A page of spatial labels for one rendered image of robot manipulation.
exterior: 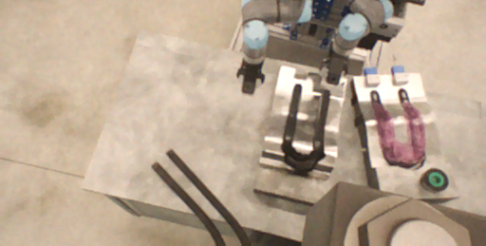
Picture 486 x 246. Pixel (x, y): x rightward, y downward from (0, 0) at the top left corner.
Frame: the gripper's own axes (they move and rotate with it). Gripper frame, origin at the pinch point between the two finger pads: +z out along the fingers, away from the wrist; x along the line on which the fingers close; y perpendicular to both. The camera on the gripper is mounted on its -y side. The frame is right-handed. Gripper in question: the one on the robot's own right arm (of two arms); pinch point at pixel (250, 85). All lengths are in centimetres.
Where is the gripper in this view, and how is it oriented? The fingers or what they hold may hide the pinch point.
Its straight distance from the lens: 165.2
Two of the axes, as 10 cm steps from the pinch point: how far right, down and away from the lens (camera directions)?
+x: -9.7, -2.2, 0.7
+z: -0.2, 3.6, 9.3
